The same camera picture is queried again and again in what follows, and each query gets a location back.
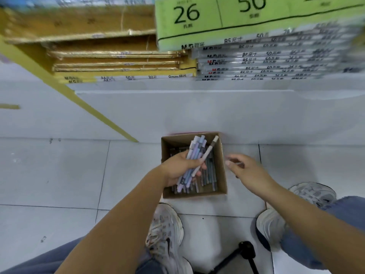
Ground person's right hand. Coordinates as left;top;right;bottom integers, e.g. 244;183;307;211
224;153;279;202

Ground person's left hand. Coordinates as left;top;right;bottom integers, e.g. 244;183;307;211
159;150;207;188

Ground small brown cardboard box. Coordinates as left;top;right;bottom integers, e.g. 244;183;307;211
161;132;228;199

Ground pencils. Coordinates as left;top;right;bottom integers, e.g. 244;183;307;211
168;145;219;194

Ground person's right forearm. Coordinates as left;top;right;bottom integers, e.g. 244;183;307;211
256;179;365;274

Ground person's left forearm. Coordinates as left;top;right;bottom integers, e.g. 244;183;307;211
56;165;171;274

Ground white grey sneaker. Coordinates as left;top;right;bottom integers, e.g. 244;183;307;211
255;182;338;253
145;202;194;274

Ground blue jeans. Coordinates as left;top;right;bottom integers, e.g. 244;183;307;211
0;195;365;274

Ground stack of gold paper packs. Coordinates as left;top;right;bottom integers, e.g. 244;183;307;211
0;5;198;83

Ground stack of blue paper packs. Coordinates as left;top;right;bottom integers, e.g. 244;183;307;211
0;0;156;9

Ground yellow shelf post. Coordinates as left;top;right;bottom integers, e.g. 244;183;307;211
0;34;140;143

